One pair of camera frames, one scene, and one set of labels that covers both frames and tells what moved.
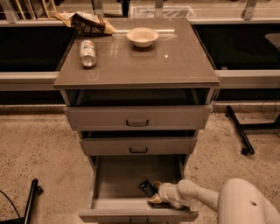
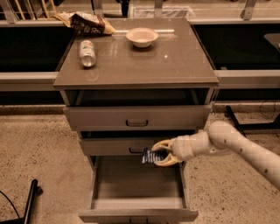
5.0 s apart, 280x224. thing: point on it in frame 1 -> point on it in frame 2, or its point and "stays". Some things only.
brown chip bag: x=87 y=23 stays
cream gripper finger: x=157 y=184 -> x=164 y=143
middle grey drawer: x=137 y=146 stays
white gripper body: x=164 y=193 -> x=182 y=148
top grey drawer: x=138 y=117 stays
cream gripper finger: x=156 y=199 -> x=170 y=160
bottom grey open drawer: x=117 y=198 stays
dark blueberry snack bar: x=149 y=189 -> x=150 y=157
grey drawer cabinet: x=137 y=97 stays
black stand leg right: x=236 y=127 stays
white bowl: x=143 y=37 stays
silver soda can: x=87 y=53 stays
